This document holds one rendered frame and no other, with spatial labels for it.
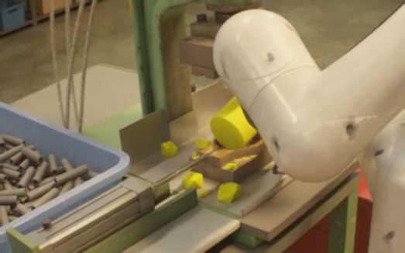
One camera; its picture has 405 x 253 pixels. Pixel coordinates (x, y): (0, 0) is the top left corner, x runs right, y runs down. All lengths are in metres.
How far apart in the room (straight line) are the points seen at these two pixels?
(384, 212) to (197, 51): 0.40
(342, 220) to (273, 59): 0.52
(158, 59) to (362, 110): 0.52
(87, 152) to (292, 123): 0.53
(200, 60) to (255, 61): 0.26
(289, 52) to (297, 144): 0.11
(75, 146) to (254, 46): 0.51
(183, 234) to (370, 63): 0.40
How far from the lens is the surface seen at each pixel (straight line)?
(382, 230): 0.80
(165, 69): 1.14
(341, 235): 1.23
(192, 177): 1.05
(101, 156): 1.12
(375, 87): 0.70
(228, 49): 0.77
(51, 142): 1.24
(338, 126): 0.70
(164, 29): 1.12
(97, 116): 1.49
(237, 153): 1.07
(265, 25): 0.77
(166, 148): 1.15
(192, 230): 0.96
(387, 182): 0.77
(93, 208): 0.90
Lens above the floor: 1.52
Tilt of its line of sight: 25 degrees down
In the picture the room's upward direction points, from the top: 5 degrees counter-clockwise
